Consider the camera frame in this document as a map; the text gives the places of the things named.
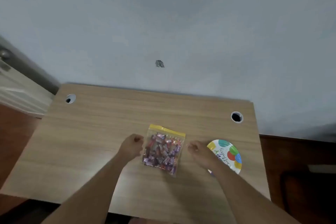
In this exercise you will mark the person's right fingers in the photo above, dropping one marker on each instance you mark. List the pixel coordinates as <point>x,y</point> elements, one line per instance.
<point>193,147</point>

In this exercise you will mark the person's left fingers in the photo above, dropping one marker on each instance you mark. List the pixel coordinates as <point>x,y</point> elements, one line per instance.
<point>138,139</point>

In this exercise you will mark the person's left forearm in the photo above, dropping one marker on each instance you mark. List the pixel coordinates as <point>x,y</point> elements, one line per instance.
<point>89,191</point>

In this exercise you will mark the colourful balloon paper plate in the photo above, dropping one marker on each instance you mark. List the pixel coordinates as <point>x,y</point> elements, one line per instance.
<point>229,155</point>

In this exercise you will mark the clear zip bag of candies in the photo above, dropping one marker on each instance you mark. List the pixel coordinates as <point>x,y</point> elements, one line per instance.
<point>163,150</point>

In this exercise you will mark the wooden desk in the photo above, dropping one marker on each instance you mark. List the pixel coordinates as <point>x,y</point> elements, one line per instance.
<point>105,137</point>

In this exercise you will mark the person's left hand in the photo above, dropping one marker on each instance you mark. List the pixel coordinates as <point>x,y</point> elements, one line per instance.
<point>130,147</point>

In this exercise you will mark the person's right forearm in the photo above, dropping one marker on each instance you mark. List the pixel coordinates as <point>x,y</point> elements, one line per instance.
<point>249,197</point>

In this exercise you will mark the person's right hand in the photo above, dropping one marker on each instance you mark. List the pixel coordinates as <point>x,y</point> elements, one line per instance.
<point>201,153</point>

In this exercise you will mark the white door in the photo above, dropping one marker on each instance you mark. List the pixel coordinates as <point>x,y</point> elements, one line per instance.
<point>18,90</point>

